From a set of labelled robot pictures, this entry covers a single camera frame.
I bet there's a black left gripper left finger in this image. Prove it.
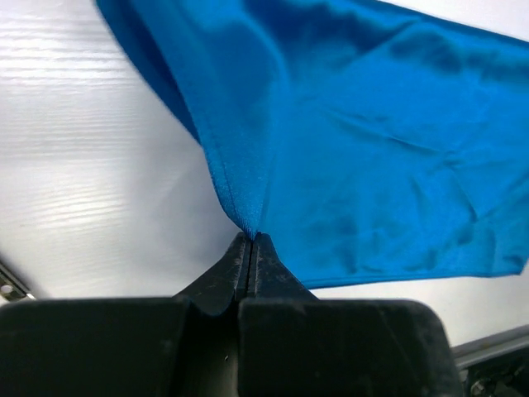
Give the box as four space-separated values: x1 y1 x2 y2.
1 234 252 396

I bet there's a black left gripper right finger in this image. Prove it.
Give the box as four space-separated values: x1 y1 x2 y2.
237 234 463 396

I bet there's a blue satin napkin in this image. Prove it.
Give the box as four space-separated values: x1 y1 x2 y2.
97 1 528 288

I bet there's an aluminium frame rail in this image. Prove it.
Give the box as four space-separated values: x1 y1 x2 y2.
1 268 528 396

